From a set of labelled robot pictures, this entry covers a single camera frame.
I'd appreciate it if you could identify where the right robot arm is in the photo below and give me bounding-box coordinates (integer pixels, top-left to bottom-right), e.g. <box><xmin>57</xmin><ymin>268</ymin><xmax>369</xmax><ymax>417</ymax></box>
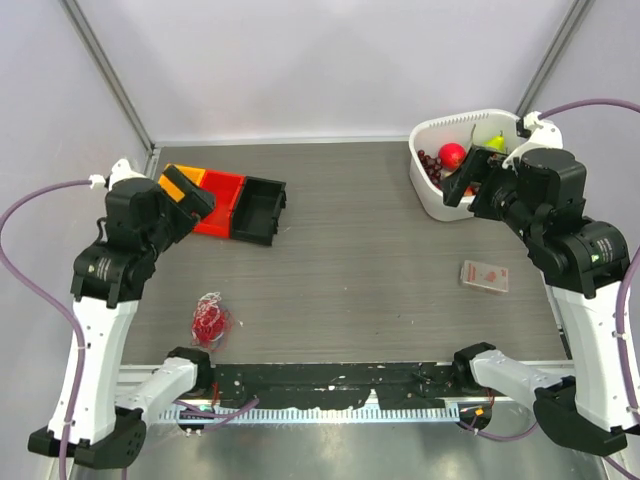
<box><xmin>442</xmin><ymin>146</ymin><xmax>639</xmax><ymax>457</ymax></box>

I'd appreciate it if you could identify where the red plastic bin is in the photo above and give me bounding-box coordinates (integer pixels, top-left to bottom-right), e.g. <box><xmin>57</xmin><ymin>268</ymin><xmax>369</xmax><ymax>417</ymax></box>
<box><xmin>194</xmin><ymin>170</ymin><xmax>245</xmax><ymax>239</ymax></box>

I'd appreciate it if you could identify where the black plastic bin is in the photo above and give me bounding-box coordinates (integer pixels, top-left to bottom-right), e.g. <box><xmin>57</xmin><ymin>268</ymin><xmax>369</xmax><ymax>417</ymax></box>
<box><xmin>230</xmin><ymin>176</ymin><xmax>287</xmax><ymax>246</ymax></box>

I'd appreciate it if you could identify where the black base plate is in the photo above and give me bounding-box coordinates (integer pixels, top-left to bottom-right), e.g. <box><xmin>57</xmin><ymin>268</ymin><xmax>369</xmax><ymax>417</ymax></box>
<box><xmin>213</xmin><ymin>362</ymin><xmax>486</xmax><ymax>410</ymax></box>

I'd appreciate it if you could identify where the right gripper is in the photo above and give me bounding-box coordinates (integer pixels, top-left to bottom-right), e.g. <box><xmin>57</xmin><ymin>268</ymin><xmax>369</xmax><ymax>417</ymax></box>
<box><xmin>440</xmin><ymin>144</ymin><xmax>543</xmax><ymax>242</ymax></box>

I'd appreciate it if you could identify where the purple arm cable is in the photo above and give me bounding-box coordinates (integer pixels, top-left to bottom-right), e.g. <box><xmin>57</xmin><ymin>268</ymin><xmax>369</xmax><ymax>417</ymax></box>
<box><xmin>0</xmin><ymin>179</ymin><xmax>109</xmax><ymax>480</ymax></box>
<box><xmin>537</xmin><ymin>98</ymin><xmax>640</xmax><ymax>480</ymax></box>

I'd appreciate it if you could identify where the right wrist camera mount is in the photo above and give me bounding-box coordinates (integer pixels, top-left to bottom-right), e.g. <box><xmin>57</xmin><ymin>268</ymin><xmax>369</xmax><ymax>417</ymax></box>
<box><xmin>513</xmin><ymin>111</ymin><xmax>564</xmax><ymax>157</ymax></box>

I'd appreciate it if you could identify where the dark red grape bunch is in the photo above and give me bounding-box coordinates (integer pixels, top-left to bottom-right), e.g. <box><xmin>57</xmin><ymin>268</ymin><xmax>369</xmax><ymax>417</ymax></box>
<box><xmin>417</xmin><ymin>150</ymin><xmax>446</xmax><ymax>190</ymax></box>

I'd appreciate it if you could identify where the green pear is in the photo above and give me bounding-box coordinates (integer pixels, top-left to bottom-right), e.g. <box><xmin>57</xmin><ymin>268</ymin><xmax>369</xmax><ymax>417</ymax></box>
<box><xmin>483</xmin><ymin>132</ymin><xmax>507</xmax><ymax>153</ymax></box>

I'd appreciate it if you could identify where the yellow plastic bin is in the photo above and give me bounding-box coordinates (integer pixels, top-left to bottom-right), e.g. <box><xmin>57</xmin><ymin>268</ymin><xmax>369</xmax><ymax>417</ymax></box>
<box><xmin>174</xmin><ymin>164</ymin><xmax>206</xmax><ymax>185</ymax></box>

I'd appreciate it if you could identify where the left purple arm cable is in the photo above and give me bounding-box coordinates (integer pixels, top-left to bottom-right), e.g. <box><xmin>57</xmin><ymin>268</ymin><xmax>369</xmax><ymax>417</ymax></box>
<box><xmin>0</xmin><ymin>179</ymin><xmax>109</xmax><ymax>480</ymax></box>

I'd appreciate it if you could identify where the cable bundle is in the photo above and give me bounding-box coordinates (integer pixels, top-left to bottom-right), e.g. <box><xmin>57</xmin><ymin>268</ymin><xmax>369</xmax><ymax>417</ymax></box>
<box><xmin>189</xmin><ymin>291</ymin><xmax>236</xmax><ymax>352</ymax></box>

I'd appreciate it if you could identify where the white slotted cable duct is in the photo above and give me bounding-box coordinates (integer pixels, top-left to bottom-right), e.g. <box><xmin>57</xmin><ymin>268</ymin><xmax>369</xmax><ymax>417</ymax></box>
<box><xmin>159</xmin><ymin>403</ymin><xmax>461</xmax><ymax>425</ymax></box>

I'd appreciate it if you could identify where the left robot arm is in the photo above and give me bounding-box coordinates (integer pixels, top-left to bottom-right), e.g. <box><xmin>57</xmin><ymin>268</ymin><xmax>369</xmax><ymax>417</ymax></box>
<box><xmin>27</xmin><ymin>160</ymin><xmax>215</xmax><ymax>470</ymax></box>

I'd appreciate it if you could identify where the white fruit basket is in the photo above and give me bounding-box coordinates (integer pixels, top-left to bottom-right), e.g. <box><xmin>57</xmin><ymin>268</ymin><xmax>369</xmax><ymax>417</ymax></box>
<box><xmin>408</xmin><ymin>109</ymin><xmax>522</xmax><ymax>222</ymax></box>

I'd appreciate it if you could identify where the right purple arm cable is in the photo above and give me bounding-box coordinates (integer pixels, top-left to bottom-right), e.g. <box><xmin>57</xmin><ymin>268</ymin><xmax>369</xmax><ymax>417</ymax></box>
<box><xmin>537</xmin><ymin>98</ymin><xmax>640</xmax><ymax>480</ymax></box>

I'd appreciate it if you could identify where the red apple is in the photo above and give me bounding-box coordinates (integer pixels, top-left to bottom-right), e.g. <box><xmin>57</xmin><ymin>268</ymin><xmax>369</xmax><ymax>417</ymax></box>
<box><xmin>438</xmin><ymin>143</ymin><xmax>467</xmax><ymax>170</ymax></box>

